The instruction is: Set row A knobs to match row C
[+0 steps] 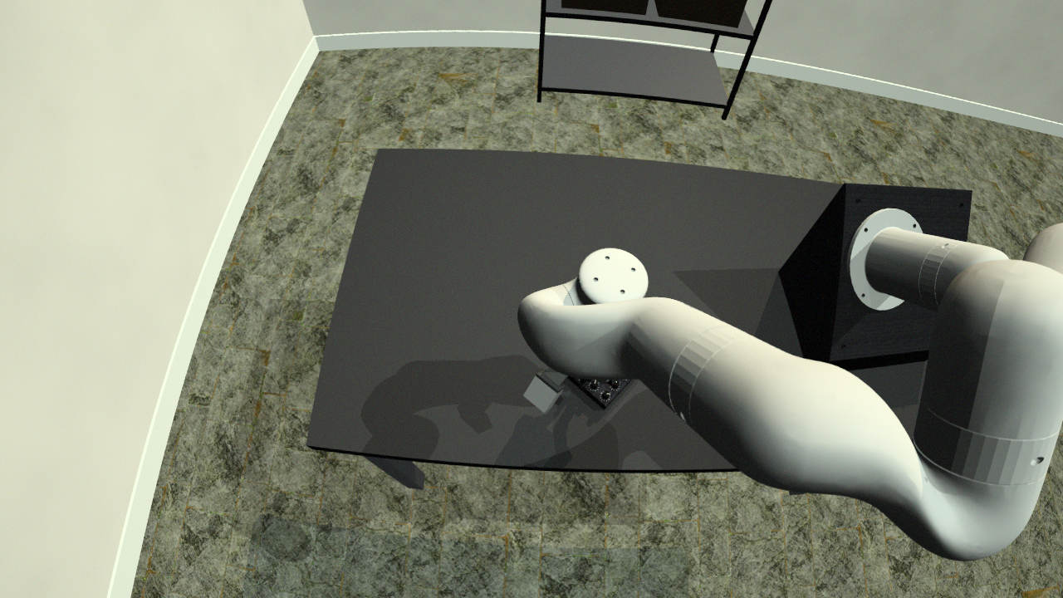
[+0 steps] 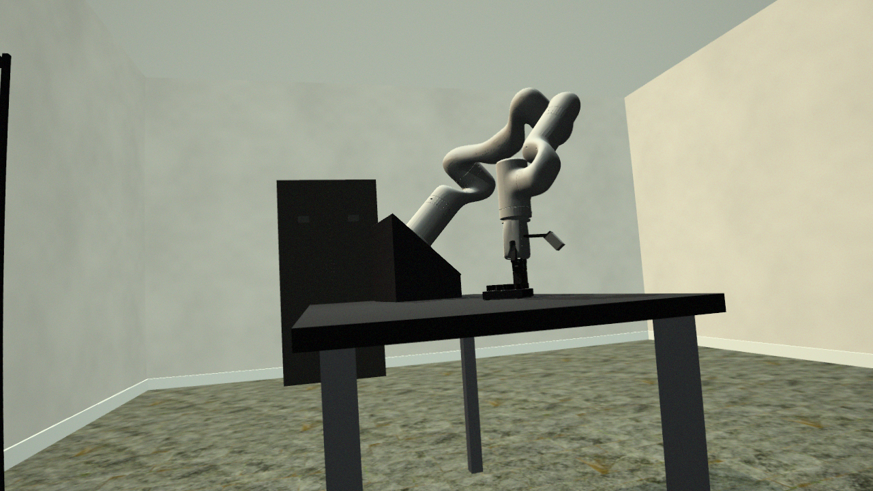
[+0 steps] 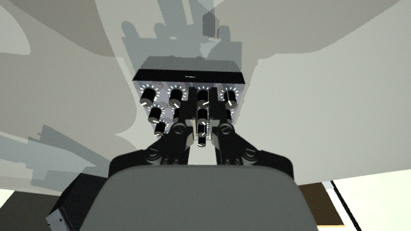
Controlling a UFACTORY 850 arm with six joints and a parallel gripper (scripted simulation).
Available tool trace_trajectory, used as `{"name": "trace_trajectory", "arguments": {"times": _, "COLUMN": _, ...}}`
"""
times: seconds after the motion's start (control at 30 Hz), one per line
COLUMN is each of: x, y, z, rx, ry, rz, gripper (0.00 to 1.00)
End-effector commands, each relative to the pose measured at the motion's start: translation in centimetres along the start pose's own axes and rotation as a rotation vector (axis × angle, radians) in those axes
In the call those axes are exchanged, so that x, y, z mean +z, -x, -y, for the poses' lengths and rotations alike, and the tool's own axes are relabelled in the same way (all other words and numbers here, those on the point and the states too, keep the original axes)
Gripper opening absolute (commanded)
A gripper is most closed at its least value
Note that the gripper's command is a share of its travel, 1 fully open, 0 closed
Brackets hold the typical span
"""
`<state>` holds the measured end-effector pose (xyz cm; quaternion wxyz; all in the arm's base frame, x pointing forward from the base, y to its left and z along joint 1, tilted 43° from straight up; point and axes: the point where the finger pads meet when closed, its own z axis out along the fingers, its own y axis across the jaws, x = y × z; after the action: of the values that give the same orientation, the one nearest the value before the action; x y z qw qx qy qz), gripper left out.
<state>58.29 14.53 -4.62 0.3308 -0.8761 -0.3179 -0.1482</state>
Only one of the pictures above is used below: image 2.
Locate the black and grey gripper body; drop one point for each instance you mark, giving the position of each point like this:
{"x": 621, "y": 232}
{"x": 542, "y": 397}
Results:
{"x": 513, "y": 230}

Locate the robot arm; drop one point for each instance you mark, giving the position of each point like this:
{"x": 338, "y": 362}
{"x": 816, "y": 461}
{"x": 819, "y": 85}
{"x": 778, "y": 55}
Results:
{"x": 516, "y": 181}

